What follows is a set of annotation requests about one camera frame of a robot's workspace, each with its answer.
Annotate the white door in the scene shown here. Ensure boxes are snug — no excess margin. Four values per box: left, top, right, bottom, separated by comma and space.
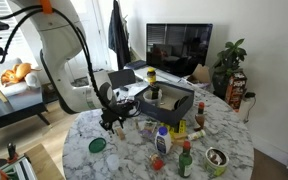
67, 0, 111, 81

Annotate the clear plastic cup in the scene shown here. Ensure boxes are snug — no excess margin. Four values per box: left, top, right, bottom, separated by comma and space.
105, 153, 121, 172

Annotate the yellow flat box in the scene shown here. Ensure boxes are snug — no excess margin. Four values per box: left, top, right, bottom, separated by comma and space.
160, 119, 188, 139

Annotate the patterned floor rug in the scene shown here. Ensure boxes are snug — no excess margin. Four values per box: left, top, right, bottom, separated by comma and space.
71, 75, 92, 88

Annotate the orange black game box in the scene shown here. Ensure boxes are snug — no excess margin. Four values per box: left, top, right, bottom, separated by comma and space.
224, 71, 248, 113

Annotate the dark blue open shoebox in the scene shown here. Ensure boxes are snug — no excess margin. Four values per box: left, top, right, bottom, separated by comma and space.
133, 81, 196, 128

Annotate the green bottle red cap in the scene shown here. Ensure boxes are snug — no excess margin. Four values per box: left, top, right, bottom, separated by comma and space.
178, 140, 194, 179

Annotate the yellow lid vitamin bottle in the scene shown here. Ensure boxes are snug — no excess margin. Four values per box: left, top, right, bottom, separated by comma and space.
146, 67, 157, 85

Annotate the small white bottle green cap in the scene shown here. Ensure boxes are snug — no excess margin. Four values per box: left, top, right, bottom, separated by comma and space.
187, 129, 207, 142

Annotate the open brown cardboard box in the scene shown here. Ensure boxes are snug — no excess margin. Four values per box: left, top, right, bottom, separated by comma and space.
185, 63, 212, 85

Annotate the black red hand tool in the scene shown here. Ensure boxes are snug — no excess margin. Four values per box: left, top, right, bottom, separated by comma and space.
6, 142, 18, 164

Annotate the brown sauce bottle red cap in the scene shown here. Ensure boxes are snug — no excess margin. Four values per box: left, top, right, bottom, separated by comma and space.
193, 101, 206, 132

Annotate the grey chair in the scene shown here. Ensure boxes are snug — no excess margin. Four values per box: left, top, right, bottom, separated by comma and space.
108, 68, 137, 89

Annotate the green potted plant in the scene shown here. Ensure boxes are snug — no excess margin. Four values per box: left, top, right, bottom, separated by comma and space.
212, 38, 248, 100

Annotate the white bottle blue cap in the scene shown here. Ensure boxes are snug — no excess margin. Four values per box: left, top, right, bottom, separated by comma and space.
154, 126, 172, 156

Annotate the grey sofa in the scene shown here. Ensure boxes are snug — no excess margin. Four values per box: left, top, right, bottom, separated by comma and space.
0, 57, 43, 104

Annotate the green round lid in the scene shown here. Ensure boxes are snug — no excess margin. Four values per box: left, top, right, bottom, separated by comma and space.
88, 137, 107, 154

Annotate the dark blue book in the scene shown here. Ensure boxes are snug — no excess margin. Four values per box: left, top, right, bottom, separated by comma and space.
123, 59, 148, 71

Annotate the orange cable clip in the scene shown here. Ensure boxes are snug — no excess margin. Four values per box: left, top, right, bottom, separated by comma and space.
38, 0, 54, 15

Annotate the black flat screen television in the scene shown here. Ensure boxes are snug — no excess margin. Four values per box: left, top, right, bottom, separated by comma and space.
146, 23, 214, 78

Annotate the black cup with utensils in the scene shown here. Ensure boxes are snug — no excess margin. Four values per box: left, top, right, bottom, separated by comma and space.
117, 96, 134, 108

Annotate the white cup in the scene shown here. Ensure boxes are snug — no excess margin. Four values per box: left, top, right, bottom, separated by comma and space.
142, 89, 163, 108

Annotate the tan wooden piece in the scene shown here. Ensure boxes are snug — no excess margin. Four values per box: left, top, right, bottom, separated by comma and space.
171, 133, 189, 147

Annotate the small jar red lid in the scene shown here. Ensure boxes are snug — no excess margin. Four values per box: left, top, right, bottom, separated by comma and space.
149, 153, 165, 172

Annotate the open green tin can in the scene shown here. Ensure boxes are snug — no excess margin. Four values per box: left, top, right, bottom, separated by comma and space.
204, 147, 230, 177

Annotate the white television stand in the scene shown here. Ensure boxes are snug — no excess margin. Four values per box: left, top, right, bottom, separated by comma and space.
123, 64, 215, 93

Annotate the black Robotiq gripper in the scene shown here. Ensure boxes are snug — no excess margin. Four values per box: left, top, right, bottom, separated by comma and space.
100, 100, 136, 135

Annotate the black coffee table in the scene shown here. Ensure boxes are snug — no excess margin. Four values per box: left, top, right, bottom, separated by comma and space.
0, 87, 52, 134

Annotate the green white crate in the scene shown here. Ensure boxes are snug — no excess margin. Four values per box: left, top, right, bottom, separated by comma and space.
0, 155, 38, 180

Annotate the black round object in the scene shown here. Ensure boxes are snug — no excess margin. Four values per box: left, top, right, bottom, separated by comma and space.
173, 95, 190, 112

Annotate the orange plush toy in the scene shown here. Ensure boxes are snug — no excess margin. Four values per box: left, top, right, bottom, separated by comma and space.
0, 62, 42, 88

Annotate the dark bottle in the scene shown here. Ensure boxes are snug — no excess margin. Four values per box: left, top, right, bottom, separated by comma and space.
149, 83, 161, 100

